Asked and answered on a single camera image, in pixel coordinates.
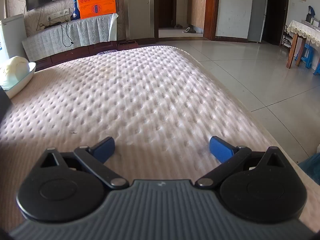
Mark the dark red box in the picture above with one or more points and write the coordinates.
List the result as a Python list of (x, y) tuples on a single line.
[(127, 45)]

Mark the wooden kitchen counter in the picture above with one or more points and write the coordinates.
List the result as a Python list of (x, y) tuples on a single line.
[(196, 12)]

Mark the white chest freezer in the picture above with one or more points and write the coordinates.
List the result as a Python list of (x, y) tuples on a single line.
[(12, 37)]

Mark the patterned cabinet cover cloth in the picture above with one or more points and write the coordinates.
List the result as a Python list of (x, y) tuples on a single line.
[(87, 30)]

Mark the blue tabletop appliance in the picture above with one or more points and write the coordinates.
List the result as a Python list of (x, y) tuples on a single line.
[(310, 15)]

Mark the grey refrigerator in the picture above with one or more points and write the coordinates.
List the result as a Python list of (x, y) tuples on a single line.
[(257, 10)]

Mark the napa cabbage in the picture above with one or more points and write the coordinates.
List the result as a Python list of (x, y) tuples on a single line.
[(13, 67)]

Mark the dark wooden door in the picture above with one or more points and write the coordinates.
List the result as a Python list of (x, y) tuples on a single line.
[(166, 2)]

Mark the blue plastic stool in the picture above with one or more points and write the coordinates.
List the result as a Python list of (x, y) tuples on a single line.
[(307, 55), (317, 68)]

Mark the blue glass bottle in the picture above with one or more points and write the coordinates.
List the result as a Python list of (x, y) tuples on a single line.
[(75, 13)]

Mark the white wall outlet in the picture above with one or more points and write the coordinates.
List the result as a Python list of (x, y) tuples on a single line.
[(57, 14)]

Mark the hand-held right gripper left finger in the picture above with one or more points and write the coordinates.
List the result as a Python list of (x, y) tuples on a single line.
[(105, 148)]

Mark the purple lidded plastic container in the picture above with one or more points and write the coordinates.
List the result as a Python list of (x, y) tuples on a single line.
[(107, 52)]

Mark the lace tablecloth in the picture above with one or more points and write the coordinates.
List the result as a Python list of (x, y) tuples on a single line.
[(305, 30)]

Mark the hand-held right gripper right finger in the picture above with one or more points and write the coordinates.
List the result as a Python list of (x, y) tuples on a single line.
[(220, 150)]

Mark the dark shoe rack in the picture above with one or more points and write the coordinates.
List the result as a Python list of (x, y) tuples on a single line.
[(285, 36)]

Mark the white enamel basin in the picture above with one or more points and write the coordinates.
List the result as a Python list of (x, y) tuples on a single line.
[(22, 82)]

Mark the black power strip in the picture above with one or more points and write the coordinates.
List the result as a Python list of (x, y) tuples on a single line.
[(52, 25)]

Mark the grey slipper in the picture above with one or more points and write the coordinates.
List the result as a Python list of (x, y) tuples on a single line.
[(190, 30), (178, 26)]

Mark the blue plastic bag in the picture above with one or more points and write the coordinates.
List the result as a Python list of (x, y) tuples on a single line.
[(310, 166)]

